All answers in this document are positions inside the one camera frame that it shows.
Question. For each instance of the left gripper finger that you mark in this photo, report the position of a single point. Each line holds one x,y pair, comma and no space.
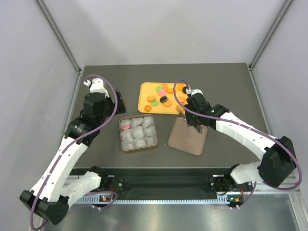
117,106
123,104

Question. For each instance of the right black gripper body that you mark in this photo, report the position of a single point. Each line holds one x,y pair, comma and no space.
197,120

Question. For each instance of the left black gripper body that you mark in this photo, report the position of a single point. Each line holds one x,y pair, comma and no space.
109,106

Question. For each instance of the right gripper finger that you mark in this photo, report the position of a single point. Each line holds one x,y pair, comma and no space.
204,121
190,119

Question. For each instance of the metal tongs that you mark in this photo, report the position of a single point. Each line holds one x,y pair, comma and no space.
182,112

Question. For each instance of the orange round cookie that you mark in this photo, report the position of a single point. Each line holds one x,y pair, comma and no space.
181,99

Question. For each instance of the pink sandwich cookie bottom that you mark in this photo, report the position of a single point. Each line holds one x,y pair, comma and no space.
126,127

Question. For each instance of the pink sandwich cookie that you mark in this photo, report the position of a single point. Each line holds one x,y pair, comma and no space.
162,92
126,127

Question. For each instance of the orange swirl cookie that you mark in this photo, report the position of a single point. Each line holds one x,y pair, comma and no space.
148,108

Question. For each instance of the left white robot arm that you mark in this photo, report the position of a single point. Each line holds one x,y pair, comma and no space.
49,198

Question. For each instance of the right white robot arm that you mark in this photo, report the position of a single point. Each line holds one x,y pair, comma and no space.
276,156

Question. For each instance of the white paper cupcake liner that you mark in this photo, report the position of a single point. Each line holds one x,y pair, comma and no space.
124,123
128,145
137,132
140,142
126,135
136,122
147,121
150,131
151,140

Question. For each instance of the gold cookie tin box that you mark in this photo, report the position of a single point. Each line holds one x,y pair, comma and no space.
137,149

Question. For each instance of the gold tin lid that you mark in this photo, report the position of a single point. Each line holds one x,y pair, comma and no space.
187,138

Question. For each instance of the orange biscuit under black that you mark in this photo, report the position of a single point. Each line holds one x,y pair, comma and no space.
167,103

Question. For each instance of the orange round biscuit left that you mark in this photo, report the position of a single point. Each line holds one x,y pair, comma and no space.
151,98

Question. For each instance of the green sandwich cookie bottom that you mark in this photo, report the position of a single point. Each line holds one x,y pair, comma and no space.
154,103

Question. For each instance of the green sandwich cookie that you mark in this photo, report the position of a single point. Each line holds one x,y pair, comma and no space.
154,103
158,88

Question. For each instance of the pink sandwich cookie top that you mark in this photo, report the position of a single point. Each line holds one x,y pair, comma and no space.
162,92

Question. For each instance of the orange yellow tray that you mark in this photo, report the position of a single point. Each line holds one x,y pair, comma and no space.
148,88

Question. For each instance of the green sandwich cookie top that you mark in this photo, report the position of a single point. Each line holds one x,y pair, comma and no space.
158,88

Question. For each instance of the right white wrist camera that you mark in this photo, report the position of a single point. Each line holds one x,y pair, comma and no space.
191,92

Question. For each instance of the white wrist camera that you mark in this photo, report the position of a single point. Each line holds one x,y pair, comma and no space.
191,92
96,85

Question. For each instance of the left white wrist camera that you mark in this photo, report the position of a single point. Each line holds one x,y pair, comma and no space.
96,85

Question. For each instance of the aluminium frame rail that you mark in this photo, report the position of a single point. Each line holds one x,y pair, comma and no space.
58,34

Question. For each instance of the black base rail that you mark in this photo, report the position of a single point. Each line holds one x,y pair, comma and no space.
163,183

